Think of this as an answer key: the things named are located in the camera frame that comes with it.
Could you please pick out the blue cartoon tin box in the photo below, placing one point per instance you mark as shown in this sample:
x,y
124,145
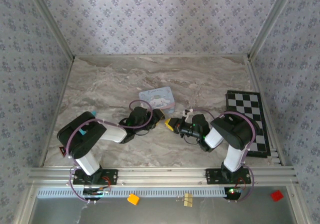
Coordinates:
x,y
160,97

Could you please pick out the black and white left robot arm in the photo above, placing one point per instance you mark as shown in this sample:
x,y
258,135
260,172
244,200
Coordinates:
x,y
80,136

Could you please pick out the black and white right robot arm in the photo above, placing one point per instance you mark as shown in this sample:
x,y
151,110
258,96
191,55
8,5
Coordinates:
x,y
235,131

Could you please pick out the black and white chessboard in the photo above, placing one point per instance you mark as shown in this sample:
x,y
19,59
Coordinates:
x,y
246,104

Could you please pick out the yellow binder clip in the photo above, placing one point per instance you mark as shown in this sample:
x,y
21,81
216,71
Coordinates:
x,y
188,200

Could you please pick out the orange block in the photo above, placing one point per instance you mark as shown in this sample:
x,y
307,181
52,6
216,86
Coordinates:
x,y
133,199

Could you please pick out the red block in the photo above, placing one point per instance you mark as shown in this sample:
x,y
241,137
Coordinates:
x,y
277,196

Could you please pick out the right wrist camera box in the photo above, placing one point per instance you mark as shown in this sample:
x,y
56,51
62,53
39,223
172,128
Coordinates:
x,y
187,112

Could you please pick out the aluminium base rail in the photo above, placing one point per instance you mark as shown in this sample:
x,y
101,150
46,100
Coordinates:
x,y
162,176

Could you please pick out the aluminium table edge rail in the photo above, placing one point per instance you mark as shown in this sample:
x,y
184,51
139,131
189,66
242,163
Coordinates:
x,y
255,79
65,84

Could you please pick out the aluminium frame post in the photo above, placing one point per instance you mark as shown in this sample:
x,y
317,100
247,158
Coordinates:
x,y
50,21
272,21

